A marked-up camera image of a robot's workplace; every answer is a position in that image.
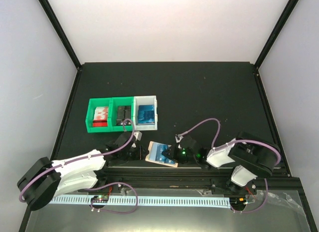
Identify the right circuit board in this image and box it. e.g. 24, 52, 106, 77
229, 197, 255, 206

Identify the black card stack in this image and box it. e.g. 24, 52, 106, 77
116, 106, 131, 126

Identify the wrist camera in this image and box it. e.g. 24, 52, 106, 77
134, 131, 142, 141
175, 134, 183, 143

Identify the green bin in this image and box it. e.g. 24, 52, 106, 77
85, 98, 113, 133
108, 97, 134, 132

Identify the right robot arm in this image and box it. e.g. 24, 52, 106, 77
160, 132, 281, 195

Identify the green bin middle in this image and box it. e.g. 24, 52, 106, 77
108, 97, 134, 132

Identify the black frame post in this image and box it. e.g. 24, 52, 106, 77
38, 0, 82, 70
254, 0, 299, 69

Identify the blue card stack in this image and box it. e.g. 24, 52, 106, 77
138, 105, 155, 125

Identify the red white card stack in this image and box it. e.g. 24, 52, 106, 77
93, 106, 109, 127

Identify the white bin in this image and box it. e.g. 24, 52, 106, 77
133, 95, 158, 131

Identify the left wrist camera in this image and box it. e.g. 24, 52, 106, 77
134, 131, 142, 141

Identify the white slotted cable duct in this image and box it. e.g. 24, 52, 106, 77
50, 195, 230, 209

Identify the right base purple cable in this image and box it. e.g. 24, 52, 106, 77
230, 178, 269, 215

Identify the tan leather card holder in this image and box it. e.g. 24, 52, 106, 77
145, 141, 178, 168

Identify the black frame post right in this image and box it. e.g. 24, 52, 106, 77
254, 0, 299, 69

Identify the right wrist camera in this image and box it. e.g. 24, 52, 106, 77
175, 134, 183, 143

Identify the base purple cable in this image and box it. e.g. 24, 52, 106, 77
230, 178, 269, 215
86, 181, 139, 215

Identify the circuit board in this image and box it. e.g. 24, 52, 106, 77
91, 195, 109, 203
229, 197, 255, 206

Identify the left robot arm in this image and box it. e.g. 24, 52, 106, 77
17, 131, 146, 211

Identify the green bin left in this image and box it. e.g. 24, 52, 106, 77
85, 98, 113, 133

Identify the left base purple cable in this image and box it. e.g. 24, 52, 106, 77
86, 181, 139, 215

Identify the black frame post left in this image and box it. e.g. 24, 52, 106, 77
38, 0, 82, 70

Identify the left circuit board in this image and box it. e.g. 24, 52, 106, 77
91, 195, 109, 203

